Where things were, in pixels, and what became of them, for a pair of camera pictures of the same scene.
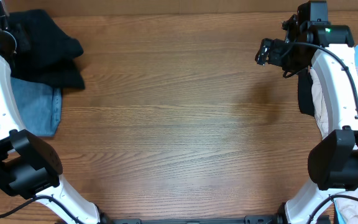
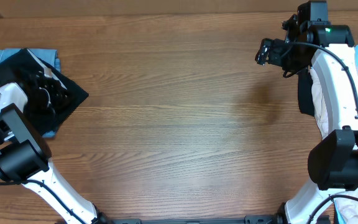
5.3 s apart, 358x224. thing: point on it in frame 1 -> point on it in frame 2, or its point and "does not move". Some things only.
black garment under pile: (305, 92) does not move
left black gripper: (13, 54) -> (60, 98)
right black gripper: (276, 47) does not move
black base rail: (260, 219) does not move
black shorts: (44, 54) -> (51, 95)
